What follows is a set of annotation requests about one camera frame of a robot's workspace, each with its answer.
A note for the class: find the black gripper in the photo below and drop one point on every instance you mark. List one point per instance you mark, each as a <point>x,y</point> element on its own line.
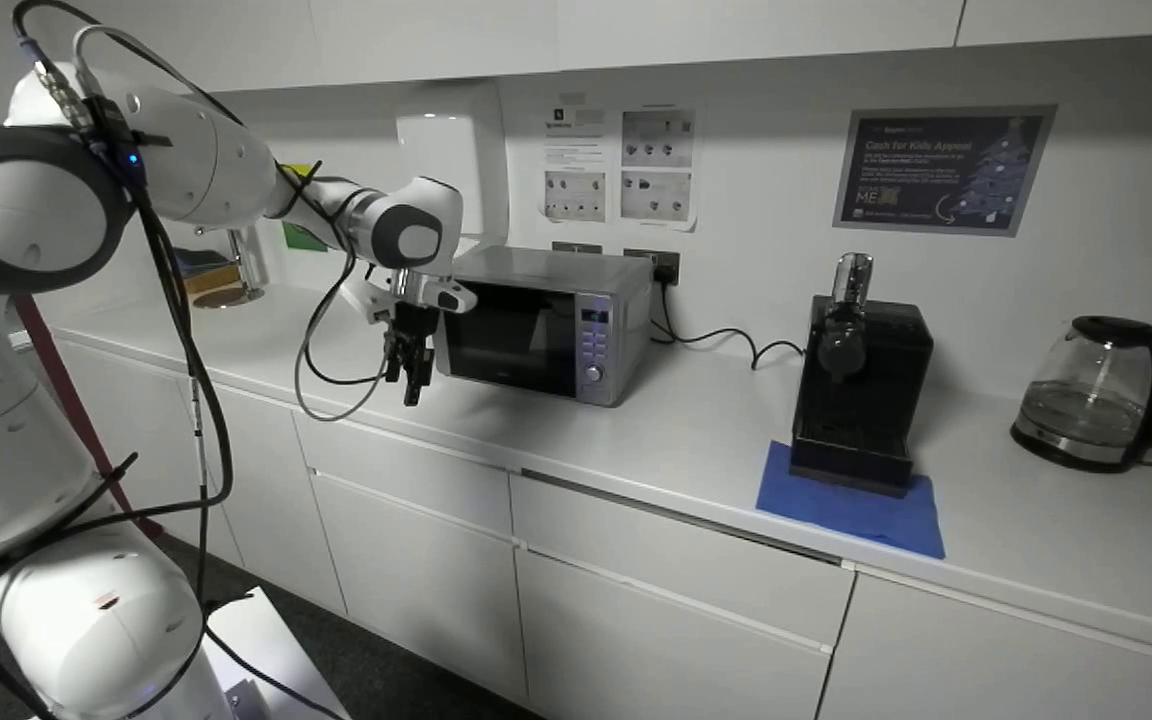
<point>412,334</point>

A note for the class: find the silver microwave black door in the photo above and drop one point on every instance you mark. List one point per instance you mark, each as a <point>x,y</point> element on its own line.
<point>536,334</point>

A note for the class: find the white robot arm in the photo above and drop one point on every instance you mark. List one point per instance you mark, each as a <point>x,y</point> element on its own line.
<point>219,153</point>

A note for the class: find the narrow white drawer front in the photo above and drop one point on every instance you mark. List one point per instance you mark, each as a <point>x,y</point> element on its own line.
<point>403,475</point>

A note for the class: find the white paper towel dispenser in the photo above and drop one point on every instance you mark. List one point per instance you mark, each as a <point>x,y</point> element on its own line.
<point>448,172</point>

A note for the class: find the clear container brown contents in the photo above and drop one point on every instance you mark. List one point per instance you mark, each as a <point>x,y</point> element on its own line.
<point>222,280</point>

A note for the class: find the narrow white base cabinet door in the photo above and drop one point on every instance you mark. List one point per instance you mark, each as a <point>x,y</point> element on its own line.
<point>416,585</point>

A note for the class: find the white notice poster with logo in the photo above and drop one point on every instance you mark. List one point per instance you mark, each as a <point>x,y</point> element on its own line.
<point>576,162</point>

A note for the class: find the white sheet with photos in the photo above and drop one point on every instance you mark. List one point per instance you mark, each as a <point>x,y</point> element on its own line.
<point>657,193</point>
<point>657,136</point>

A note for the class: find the wide white drawer front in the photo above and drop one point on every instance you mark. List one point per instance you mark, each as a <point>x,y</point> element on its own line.
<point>680,554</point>

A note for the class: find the wide white base cabinet door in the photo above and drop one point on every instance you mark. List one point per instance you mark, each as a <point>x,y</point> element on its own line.
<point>671,653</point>

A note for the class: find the black coffee machine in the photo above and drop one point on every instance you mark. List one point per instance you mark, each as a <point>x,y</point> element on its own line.
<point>863,384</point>

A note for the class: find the blue mat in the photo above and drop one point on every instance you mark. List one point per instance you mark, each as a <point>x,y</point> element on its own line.
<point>858,523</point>

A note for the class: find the dark framed sign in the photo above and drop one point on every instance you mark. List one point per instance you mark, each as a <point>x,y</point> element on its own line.
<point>947,170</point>

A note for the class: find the white wall cabinet door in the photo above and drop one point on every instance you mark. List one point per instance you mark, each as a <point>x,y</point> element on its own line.
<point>761,25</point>
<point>1097,19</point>
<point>442,33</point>

